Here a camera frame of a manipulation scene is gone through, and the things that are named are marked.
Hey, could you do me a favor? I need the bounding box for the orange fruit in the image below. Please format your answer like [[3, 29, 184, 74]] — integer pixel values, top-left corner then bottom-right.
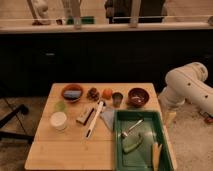
[[102, 88, 113, 100]]

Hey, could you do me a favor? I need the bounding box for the brown pine cone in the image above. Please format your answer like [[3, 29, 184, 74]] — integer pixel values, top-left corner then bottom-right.
[[87, 87, 100, 101]]

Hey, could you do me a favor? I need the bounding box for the orange bowl with blue sponge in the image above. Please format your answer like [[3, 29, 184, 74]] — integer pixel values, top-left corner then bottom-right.
[[61, 84, 83, 103]]

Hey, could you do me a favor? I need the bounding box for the yellow wooden utensil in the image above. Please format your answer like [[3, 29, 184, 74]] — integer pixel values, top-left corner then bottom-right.
[[152, 142, 162, 171]]

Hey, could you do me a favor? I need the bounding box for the green pepper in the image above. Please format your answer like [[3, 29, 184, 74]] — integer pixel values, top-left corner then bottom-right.
[[122, 133, 143, 154]]

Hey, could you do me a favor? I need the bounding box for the white handled knife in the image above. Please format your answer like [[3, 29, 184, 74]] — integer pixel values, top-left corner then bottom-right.
[[86, 101, 104, 138]]

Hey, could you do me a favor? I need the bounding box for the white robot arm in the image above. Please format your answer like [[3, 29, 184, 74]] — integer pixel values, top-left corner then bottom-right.
[[158, 62, 213, 117]]

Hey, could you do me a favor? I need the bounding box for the clutter on floor right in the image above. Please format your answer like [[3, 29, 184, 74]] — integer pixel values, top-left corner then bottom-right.
[[200, 111, 213, 124]]

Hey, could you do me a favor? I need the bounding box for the grey folded cloth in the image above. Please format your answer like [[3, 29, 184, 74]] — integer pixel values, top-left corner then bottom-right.
[[100, 107, 115, 131]]

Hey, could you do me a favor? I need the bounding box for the green plastic tray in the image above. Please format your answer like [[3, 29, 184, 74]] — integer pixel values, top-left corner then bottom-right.
[[114, 110, 174, 171]]

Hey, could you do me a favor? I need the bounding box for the white cylindrical cup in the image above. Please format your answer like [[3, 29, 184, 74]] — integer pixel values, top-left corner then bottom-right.
[[50, 112, 67, 130]]

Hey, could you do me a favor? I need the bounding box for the black chair base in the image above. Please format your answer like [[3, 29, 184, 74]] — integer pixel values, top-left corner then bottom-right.
[[0, 98, 34, 144]]

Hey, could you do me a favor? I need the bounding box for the metal spoon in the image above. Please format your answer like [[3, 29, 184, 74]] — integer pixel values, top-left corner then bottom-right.
[[121, 119, 144, 138]]

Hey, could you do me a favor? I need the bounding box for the dark red bowl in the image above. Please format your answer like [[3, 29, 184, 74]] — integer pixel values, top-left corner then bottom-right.
[[128, 88, 149, 108]]

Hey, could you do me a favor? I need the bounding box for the green round lid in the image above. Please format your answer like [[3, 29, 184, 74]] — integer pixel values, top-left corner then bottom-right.
[[54, 101, 67, 112]]

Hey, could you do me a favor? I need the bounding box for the small metal cup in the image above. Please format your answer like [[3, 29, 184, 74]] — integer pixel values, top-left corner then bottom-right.
[[112, 92, 123, 107]]

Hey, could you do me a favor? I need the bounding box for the brown wooden block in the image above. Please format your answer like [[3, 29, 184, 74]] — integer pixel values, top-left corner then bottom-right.
[[76, 107, 95, 125]]

